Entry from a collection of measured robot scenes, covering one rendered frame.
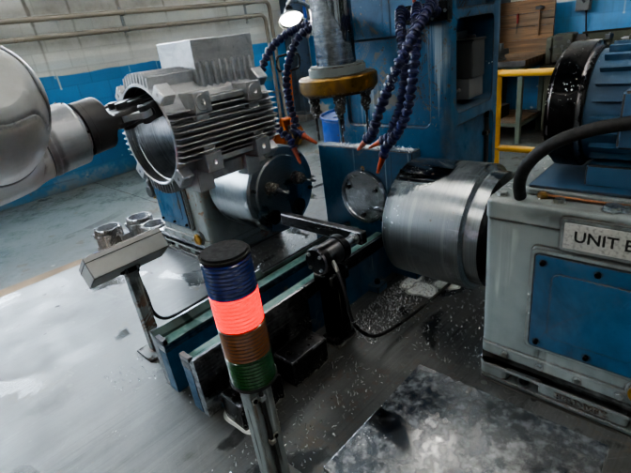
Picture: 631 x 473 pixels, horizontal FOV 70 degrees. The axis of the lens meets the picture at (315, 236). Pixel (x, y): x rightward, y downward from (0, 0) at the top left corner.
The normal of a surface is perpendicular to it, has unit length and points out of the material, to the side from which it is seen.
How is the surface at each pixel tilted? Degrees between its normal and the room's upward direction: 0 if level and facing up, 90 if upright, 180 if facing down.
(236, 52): 90
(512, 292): 90
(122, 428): 0
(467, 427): 0
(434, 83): 90
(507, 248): 90
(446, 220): 62
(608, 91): 67
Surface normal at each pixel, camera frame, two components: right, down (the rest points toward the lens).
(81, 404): -0.13, -0.90
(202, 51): 0.73, 0.20
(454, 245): -0.68, 0.29
